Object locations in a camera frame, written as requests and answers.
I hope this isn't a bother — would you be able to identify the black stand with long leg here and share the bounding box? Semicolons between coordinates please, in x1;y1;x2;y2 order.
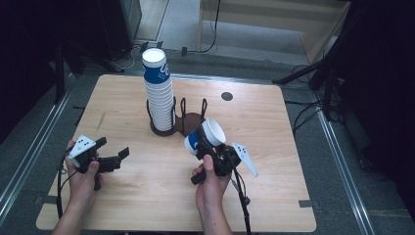
272;32;347;122

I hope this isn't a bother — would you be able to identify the dark brown cup holder rack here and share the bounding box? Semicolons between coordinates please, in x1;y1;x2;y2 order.
146;96;208;138

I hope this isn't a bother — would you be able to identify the person's left hand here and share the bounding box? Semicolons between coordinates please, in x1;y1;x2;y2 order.
65;140;104;210

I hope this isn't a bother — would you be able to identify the white floor cable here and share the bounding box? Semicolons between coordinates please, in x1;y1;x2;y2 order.
123;43;145;71

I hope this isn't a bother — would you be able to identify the left hand-held gripper cable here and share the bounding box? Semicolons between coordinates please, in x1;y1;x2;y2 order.
56;148;78;219

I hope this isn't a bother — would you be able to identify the black floor cable bundle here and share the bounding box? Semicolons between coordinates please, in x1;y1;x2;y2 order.
285;63;344;135

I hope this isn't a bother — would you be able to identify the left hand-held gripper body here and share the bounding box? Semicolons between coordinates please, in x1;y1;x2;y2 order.
68;134;123;192

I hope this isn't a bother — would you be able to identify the black stand with short legs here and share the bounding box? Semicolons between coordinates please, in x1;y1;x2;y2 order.
53;38;125;106

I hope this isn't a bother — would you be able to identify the stack of paper cups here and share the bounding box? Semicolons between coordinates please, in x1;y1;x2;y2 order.
141;47;176;132

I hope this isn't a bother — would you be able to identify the black hanging cable with plug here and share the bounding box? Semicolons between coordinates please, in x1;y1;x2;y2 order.
180;0;222;57

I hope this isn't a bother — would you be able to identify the hand-held gripper cable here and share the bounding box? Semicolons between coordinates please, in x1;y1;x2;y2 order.
228;163;254;235
56;148;78;219

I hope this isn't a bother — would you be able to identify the right hand-held gripper cable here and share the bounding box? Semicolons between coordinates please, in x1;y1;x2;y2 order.
228;163;254;235

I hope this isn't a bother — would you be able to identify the black cabinet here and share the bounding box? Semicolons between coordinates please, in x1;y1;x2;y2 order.
97;0;143;62

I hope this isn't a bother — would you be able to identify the light wooden shelf unit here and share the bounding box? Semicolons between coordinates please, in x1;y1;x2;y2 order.
197;0;351;65

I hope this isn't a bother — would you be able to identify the single blue white paper cup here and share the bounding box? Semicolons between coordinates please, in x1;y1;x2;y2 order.
184;117;227;156

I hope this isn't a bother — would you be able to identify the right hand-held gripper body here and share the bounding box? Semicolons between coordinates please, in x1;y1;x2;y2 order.
191;142;259;186

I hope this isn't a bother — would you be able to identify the aluminium floor rail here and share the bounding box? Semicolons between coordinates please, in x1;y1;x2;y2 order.
311;94;376;235
0;72;79;226

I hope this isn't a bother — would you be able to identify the person's right hand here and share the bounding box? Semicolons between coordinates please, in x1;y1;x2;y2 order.
192;156;231;212

